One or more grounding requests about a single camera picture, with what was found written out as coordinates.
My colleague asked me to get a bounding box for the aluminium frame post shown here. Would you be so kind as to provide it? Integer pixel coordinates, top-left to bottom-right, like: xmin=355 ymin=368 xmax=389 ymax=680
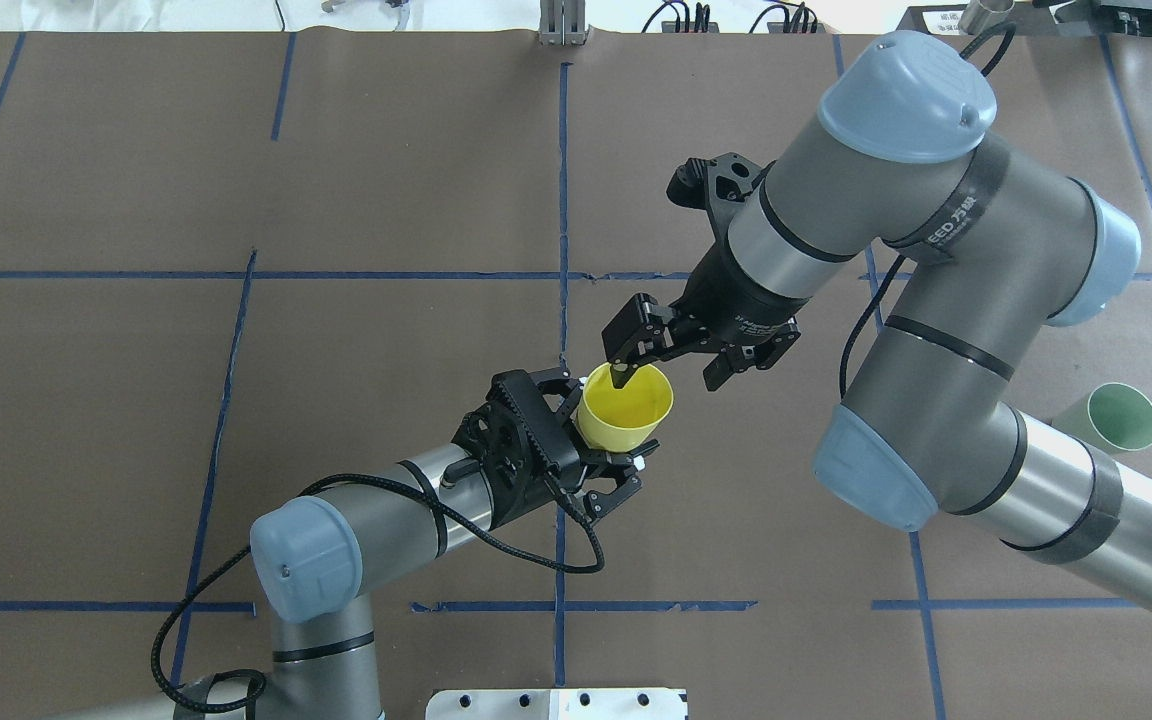
xmin=538 ymin=0 xmax=589 ymax=47

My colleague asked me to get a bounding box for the yellow plastic cup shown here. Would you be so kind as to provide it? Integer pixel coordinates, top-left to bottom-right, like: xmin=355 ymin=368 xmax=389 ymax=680
xmin=575 ymin=363 xmax=675 ymax=454

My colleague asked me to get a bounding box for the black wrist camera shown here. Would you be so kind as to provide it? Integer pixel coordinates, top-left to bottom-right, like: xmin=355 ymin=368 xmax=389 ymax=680
xmin=452 ymin=370 xmax=562 ymax=529
xmin=666 ymin=152 xmax=768 ymax=241

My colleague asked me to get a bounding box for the metal cup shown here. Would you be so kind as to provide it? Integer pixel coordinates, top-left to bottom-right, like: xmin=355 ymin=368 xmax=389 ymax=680
xmin=957 ymin=0 xmax=1015 ymax=36

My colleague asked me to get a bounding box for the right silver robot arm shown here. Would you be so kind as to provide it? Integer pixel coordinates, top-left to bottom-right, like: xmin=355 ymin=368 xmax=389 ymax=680
xmin=602 ymin=29 xmax=1152 ymax=612

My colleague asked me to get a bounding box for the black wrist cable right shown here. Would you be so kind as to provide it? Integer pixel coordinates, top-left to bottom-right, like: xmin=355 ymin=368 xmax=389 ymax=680
xmin=838 ymin=22 xmax=1017 ymax=401

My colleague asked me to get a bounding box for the green plastic cup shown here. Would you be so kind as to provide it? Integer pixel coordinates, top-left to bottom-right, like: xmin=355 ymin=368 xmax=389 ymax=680
xmin=1049 ymin=382 xmax=1152 ymax=454

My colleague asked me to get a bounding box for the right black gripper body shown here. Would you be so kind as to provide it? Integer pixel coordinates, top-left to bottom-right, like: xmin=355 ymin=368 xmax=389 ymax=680
xmin=669 ymin=247 xmax=803 ymax=354

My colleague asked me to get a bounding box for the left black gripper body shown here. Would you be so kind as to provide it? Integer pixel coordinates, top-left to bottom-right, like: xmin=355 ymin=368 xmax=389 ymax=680
xmin=452 ymin=369 xmax=609 ymax=526

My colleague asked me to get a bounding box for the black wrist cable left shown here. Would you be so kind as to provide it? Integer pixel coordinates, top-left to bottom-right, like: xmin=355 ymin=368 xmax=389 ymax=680
xmin=149 ymin=470 xmax=605 ymax=715

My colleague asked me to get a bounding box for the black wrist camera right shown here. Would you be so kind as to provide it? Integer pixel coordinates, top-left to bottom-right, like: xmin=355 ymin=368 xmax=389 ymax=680
xmin=666 ymin=152 xmax=768 ymax=241

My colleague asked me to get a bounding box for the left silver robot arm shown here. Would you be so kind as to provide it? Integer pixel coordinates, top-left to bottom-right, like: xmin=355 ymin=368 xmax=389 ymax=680
xmin=77 ymin=364 xmax=675 ymax=719

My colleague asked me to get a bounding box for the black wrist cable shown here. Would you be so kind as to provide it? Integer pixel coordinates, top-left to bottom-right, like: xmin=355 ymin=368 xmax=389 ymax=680
xmin=838 ymin=22 xmax=1017 ymax=401
xmin=149 ymin=470 xmax=605 ymax=715

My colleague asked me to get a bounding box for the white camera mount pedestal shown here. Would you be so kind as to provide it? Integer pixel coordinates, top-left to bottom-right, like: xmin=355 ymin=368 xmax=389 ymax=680
xmin=425 ymin=687 xmax=690 ymax=719

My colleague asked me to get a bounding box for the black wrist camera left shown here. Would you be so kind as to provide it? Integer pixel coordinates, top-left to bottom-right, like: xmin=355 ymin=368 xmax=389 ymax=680
xmin=452 ymin=370 xmax=562 ymax=529

